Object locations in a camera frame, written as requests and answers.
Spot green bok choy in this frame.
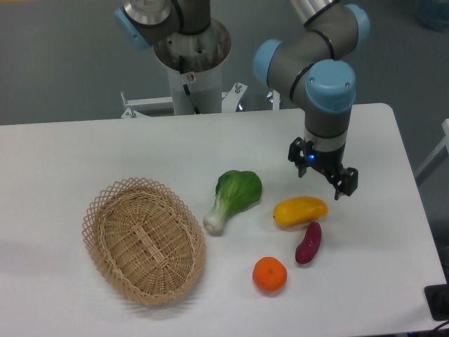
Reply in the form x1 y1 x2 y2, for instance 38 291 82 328
203 170 262 234

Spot white furniture piece right edge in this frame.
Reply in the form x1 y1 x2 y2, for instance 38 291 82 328
414 119 448 186

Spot yellow mango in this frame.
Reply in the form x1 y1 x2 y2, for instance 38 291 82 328
273 196 328 227

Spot black cable on pedestal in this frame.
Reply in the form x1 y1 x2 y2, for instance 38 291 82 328
178 55 202 115

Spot white metal base frame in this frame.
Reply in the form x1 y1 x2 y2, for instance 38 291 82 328
120 82 283 119

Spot black device at table edge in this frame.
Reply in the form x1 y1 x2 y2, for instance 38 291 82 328
424 284 448 321

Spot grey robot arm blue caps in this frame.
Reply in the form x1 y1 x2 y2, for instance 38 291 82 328
114 1 370 197

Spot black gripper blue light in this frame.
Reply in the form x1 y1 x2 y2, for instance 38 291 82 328
288 130 358 200

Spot woven wicker basket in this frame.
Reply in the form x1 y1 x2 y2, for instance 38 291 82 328
82 178 206 306

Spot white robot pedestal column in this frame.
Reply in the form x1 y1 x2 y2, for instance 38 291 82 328
154 19 232 116

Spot purple sweet potato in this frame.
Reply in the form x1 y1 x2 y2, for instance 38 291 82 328
295 222 322 265

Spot orange tangerine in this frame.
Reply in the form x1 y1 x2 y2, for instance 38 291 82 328
253 256 288 292

